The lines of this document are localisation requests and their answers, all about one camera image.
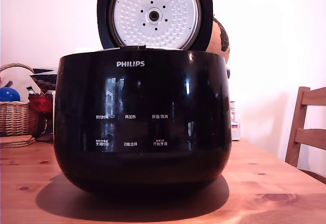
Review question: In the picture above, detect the black rice cooker lid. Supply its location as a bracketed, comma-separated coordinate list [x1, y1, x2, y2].
[96, 0, 213, 50]

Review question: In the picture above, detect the black Philips rice cooker body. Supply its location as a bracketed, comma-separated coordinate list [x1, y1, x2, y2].
[52, 47, 232, 200]

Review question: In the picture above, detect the small white carton with flag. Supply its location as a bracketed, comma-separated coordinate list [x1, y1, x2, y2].
[230, 121, 242, 142]

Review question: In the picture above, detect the orange brown globe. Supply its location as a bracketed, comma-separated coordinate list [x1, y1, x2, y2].
[205, 14, 230, 54]

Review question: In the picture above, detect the dark patterned bowl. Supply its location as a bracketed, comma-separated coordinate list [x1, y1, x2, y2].
[29, 67, 59, 93]

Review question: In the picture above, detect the wooden chair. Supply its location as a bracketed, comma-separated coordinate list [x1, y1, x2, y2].
[285, 86, 326, 184]

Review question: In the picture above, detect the woven wicker basket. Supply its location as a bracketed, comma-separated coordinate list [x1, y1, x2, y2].
[0, 63, 39, 137]

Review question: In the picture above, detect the stack of cork coasters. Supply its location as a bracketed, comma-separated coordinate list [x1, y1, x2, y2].
[0, 134, 37, 149]

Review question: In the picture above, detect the blue ball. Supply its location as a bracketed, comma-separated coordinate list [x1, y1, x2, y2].
[0, 87, 21, 103]

